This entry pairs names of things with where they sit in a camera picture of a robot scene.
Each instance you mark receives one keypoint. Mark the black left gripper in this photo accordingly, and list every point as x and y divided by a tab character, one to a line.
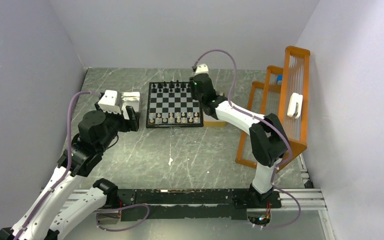
131	124

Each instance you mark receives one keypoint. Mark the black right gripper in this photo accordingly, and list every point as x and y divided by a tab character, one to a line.
192	86

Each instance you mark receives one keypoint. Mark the white chess queen piece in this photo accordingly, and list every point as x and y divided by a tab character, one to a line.
171	118

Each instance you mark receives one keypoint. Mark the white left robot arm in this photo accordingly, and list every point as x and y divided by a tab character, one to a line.
45	220

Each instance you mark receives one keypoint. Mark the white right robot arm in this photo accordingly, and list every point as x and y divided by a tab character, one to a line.
269	142

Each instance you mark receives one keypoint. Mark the yellow tray of white pieces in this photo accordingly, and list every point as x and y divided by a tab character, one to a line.
209	121

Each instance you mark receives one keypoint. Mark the black white chess board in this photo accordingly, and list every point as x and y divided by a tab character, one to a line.
166	103

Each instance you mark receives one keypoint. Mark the silver metal tray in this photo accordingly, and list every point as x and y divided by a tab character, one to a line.
132	99

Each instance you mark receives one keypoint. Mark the blue cap bottle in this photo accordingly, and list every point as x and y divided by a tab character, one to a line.
279	79

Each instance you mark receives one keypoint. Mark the orange wooden rack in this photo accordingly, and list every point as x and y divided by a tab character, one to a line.
275	98

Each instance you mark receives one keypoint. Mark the white clip object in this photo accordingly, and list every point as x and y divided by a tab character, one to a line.
294	109

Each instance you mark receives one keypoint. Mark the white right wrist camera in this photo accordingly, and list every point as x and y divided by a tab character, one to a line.
201	69

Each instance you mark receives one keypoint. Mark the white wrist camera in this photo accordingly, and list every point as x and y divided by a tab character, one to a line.
109	103
201	69

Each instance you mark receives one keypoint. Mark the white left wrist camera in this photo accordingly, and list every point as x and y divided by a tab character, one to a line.
109	103

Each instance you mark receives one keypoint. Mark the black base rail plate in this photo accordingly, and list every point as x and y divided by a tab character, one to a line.
231	203

